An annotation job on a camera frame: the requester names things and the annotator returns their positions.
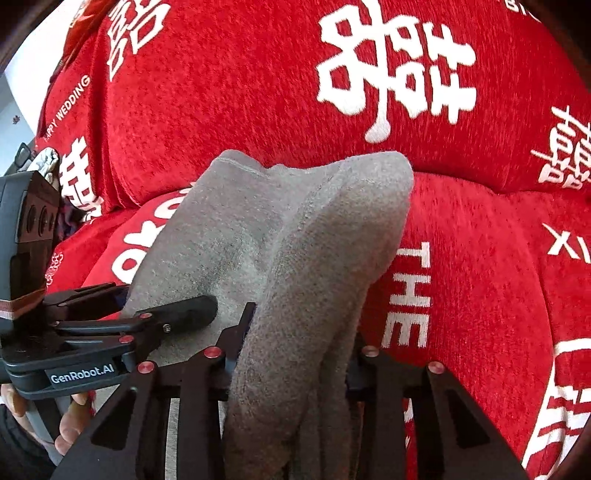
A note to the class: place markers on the red printed blanket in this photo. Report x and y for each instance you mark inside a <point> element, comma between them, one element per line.
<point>461,277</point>

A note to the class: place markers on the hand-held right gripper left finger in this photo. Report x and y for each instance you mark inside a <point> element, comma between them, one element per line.
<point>247,318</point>

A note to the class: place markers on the person's left hand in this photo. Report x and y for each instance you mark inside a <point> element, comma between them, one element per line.
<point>74,424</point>

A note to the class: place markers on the person's left forearm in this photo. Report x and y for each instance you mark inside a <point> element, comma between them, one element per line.
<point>21,452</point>

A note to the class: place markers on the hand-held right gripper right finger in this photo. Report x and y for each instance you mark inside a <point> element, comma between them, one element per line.
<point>369,369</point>

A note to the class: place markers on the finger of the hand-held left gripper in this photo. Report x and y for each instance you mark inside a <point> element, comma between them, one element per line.
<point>87,300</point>
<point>184,311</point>

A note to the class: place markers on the grey small garment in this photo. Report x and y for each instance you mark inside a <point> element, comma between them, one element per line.
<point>286,230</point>

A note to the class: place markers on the dark plaid cloth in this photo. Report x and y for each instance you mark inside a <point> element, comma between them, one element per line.
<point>69,221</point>

